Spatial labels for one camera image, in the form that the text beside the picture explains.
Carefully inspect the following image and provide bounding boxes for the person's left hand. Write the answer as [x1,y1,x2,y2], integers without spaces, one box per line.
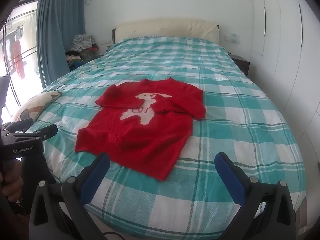
[0,158,24,203]

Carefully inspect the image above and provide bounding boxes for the red knitted sweater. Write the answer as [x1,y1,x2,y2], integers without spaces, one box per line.
[74,78,206,182]

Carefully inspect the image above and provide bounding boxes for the patterned cream pillow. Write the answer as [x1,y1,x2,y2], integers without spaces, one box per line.
[11,91,63,126]

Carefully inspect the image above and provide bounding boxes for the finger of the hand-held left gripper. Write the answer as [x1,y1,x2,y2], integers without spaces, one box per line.
[7,124,58,143]
[4,118,34,133]

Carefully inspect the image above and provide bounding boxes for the dark wooden nightstand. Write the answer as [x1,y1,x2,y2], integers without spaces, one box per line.
[231,54,251,77]

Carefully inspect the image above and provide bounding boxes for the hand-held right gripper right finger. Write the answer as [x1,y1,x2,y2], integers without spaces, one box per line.
[214,152,297,240]

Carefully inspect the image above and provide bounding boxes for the pile of clothes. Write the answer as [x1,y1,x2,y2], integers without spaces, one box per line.
[65,34,99,71]

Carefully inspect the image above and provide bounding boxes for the hanging red garment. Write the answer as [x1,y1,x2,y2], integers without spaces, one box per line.
[12,39,26,78]

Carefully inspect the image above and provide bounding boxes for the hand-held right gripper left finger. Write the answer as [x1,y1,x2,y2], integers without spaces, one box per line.
[29,152,111,240]

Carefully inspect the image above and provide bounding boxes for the black cable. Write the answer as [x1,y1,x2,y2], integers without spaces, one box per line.
[102,232,131,240]

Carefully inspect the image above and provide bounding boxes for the white wall socket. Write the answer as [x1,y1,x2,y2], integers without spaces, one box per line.
[225,33,241,43]

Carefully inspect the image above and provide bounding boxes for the blue curtain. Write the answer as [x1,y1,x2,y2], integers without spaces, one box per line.
[36,0,87,89]

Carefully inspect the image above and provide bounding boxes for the teal checked bedspread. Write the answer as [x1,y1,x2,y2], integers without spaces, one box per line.
[37,36,307,240]

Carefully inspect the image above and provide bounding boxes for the cream padded headboard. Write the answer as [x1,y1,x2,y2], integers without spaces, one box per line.
[112,19,220,46]

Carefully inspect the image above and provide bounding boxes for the white wardrobe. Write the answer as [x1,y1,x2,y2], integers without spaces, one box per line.
[250,0,320,189]

